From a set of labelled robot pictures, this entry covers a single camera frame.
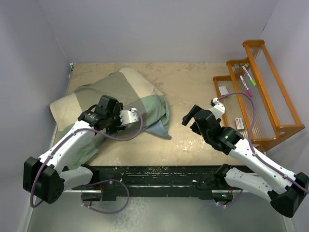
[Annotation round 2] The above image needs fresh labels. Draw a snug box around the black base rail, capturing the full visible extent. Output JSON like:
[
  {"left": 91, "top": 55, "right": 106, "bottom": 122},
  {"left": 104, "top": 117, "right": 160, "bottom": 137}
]
[{"left": 74, "top": 166, "right": 239, "bottom": 203}]

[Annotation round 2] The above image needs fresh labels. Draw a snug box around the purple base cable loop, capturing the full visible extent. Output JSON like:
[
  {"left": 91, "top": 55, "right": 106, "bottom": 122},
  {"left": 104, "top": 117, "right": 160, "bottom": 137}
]
[{"left": 81, "top": 179, "right": 130, "bottom": 215}]

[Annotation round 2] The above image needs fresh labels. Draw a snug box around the white red small box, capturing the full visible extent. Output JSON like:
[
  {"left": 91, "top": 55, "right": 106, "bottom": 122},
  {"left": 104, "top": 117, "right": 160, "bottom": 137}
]
[{"left": 235, "top": 118, "right": 245, "bottom": 130}]

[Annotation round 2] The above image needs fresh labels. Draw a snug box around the pink capped marker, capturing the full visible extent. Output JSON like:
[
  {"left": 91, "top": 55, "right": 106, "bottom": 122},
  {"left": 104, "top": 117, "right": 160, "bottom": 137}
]
[{"left": 239, "top": 75, "right": 253, "bottom": 97}]

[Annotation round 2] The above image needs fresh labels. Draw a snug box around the orange wooden tiered rack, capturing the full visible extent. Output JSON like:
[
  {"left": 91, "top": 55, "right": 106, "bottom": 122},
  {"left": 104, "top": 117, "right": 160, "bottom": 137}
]
[{"left": 213, "top": 40, "right": 305, "bottom": 151}]

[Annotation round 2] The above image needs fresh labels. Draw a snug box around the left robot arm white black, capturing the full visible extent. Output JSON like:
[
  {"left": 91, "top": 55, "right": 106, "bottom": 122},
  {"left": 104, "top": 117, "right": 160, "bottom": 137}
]
[{"left": 23, "top": 95, "right": 126, "bottom": 204}]

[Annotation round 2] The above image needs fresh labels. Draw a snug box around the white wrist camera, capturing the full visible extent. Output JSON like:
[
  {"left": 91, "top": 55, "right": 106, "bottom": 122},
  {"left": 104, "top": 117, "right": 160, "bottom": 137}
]
[
  {"left": 119, "top": 108, "right": 139, "bottom": 125},
  {"left": 209, "top": 98, "right": 225, "bottom": 119}
]

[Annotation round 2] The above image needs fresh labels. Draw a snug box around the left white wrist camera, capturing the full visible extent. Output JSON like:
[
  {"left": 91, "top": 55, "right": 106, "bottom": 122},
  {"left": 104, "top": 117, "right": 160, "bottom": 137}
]
[{"left": 119, "top": 108, "right": 139, "bottom": 125}]

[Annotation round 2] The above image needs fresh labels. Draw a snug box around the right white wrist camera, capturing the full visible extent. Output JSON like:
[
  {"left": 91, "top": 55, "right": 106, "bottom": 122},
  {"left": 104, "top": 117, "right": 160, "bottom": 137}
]
[{"left": 209, "top": 98, "right": 225, "bottom": 119}]

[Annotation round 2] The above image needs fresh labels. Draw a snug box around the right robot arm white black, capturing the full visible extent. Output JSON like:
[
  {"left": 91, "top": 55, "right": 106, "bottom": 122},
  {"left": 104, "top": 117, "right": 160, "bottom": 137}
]
[{"left": 182, "top": 103, "right": 309, "bottom": 218}]

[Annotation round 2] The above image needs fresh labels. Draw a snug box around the aluminium frame rail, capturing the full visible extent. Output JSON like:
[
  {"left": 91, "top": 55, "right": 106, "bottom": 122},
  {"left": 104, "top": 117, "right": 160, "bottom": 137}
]
[{"left": 16, "top": 190, "right": 39, "bottom": 232}]

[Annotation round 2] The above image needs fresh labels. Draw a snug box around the patchwork green beige pillowcase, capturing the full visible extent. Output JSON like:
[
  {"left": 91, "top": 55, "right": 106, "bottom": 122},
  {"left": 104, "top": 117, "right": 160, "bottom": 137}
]
[{"left": 49, "top": 67, "right": 172, "bottom": 170}]

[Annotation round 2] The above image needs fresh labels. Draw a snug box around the green capped marker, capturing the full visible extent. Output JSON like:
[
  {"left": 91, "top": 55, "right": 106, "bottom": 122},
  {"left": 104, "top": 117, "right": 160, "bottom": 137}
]
[{"left": 242, "top": 66, "right": 257, "bottom": 86}]

